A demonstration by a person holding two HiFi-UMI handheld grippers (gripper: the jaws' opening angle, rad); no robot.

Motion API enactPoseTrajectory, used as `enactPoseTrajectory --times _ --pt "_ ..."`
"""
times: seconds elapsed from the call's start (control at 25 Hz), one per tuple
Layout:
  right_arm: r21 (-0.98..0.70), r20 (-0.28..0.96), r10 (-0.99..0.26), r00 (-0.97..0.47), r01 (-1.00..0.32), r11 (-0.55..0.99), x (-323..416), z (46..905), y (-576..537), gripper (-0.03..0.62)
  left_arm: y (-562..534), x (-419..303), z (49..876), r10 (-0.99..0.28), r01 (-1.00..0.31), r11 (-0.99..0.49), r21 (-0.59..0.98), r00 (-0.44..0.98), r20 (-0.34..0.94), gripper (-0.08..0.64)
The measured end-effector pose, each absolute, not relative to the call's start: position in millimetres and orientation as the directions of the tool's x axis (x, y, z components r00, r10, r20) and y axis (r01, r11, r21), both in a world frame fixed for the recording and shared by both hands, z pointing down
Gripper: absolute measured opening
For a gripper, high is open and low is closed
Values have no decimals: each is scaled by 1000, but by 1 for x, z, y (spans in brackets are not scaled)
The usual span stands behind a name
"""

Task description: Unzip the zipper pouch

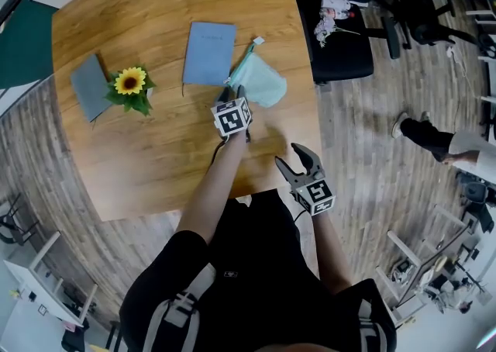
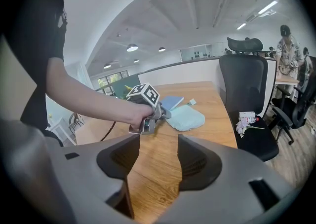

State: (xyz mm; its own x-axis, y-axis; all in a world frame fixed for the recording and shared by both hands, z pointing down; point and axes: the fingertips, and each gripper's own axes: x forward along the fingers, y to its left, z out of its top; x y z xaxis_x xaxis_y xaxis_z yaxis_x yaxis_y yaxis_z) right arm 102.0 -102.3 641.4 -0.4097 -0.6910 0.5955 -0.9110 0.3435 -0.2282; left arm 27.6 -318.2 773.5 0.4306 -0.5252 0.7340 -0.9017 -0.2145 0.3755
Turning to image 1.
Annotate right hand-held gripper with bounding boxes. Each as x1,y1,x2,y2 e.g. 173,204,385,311
274,142,337,217

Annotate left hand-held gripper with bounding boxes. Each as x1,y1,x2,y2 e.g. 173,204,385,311
210,85,255,144

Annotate mint green pouch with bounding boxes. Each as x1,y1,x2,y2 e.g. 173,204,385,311
226,36,288,108

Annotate person's left forearm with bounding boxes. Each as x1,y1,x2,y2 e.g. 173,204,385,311
176,133,249,245

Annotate person's right forearm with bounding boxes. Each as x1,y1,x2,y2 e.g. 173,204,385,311
312,210,353,293

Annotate blue notebook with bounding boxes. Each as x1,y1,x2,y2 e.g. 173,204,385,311
181,21,237,98

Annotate potted sunflower plant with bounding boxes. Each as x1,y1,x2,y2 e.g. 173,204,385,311
103,64,158,118

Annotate purple artificial flowers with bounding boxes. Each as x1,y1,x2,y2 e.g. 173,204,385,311
313,16,361,49

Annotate black office chair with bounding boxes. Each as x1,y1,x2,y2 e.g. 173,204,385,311
292,0,418,86
381,0,481,60

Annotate person's black clothing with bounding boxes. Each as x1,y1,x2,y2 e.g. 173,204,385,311
119,189,398,352

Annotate white red plastic bottle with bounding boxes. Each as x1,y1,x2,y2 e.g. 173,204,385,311
320,0,357,20

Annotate grey notebook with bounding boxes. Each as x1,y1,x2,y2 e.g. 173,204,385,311
69,53,113,123

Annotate person's head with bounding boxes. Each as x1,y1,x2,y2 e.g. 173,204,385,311
247,343,342,352

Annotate green partition panel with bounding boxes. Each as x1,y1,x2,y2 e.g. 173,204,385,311
0,0,59,90

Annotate black metal chair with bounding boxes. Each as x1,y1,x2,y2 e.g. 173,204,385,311
0,193,40,247

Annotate black bag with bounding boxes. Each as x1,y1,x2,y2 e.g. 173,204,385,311
60,319,91,352

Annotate white frame desk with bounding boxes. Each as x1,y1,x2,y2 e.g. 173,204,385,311
374,202,485,320

